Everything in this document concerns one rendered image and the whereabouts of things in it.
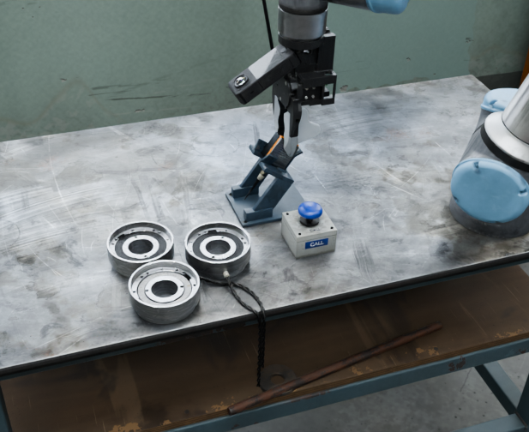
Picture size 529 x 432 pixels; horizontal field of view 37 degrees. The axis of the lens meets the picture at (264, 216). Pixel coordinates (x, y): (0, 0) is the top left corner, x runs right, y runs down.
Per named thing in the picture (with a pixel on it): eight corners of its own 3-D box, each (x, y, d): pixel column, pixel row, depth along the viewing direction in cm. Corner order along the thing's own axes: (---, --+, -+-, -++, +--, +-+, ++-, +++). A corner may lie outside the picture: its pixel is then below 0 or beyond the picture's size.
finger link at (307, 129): (322, 159, 131) (324, 107, 126) (289, 164, 129) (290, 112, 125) (315, 151, 134) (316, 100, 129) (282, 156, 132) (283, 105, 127)
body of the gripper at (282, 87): (334, 108, 127) (341, 39, 119) (285, 116, 124) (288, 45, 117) (316, 87, 132) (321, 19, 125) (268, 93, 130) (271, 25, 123)
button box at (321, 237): (296, 259, 127) (297, 236, 124) (280, 233, 133) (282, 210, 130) (341, 250, 129) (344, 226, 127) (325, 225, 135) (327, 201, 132)
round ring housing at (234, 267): (179, 246, 129) (178, 226, 127) (241, 236, 132) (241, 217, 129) (192, 287, 121) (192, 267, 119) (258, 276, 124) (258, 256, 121)
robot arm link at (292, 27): (288, 18, 114) (269, -3, 120) (287, 47, 117) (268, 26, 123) (335, 13, 117) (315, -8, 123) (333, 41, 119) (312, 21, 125)
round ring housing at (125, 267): (94, 264, 125) (92, 244, 122) (140, 231, 132) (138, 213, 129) (143, 291, 120) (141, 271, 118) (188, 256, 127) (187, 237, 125)
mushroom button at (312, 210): (301, 240, 127) (303, 215, 124) (292, 225, 130) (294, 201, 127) (324, 235, 128) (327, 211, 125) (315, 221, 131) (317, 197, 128)
